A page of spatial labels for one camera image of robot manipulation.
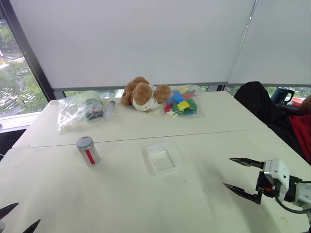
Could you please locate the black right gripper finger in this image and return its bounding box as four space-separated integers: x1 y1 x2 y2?
223 183 263 205
229 157 265 169

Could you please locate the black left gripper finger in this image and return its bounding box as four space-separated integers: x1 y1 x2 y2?
0 202 19 217
22 218 41 233

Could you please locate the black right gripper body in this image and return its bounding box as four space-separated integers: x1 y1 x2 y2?
256 170 280 199

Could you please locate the clear plastic tray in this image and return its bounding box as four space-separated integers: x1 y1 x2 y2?
141 141 182 176

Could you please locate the silver can red label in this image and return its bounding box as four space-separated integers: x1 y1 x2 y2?
78 142 101 167

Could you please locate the grey metal can lid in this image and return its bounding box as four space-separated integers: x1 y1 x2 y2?
76 136 94 150

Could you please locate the person in black and red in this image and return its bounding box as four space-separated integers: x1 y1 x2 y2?
233 81 311 166

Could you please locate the dark blue mug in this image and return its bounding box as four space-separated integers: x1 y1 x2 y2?
270 86 295 104

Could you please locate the bag of coloured blocks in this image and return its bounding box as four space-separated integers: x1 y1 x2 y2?
161 84 205 119

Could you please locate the clear plastic bag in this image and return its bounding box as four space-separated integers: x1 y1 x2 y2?
56 93 105 133

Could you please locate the narrow white roller blind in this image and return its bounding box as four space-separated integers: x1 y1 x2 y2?
227 0 311 86

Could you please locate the small coloured parts bundle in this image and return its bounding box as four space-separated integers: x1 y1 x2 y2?
85 106 104 122

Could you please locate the brown white plush dog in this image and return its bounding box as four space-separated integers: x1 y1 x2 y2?
121 76 172 113

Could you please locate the pale green roll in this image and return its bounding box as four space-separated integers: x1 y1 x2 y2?
72 90 102 103

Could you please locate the clear plastic syringe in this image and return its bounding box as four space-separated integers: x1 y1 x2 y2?
104 100 116 121

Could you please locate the wide white roller blind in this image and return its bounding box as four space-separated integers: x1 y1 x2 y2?
9 0 258 90

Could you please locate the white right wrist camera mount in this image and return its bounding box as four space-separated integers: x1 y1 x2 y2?
263 158 292 202

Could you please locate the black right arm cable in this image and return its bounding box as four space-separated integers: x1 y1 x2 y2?
274 180 311 215

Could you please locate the black window frame post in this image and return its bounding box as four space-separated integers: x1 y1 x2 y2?
0 0 57 101

